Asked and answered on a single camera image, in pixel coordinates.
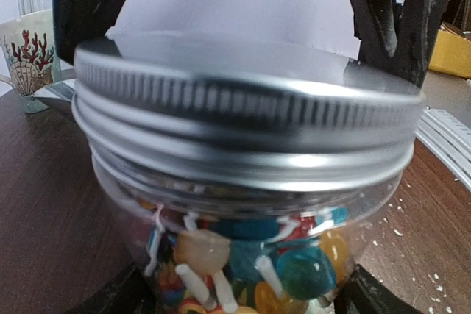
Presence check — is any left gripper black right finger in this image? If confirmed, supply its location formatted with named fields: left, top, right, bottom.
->
left=334, top=265, right=421, bottom=314

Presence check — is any clear plastic jar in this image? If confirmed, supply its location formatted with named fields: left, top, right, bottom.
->
left=92, top=153, right=401, bottom=313

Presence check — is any ceramic mug coral pattern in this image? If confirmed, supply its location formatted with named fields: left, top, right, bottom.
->
left=1, top=9, right=62, bottom=114

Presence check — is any metal scoop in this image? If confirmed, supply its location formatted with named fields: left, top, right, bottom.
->
left=32, top=79, right=76, bottom=115

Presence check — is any round metal jar lid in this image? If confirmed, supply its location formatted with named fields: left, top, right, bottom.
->
left=72, top=32, right=425, bottom=192

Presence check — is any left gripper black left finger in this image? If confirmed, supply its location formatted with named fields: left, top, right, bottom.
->
left=63, top=263, right=157, bottom=314

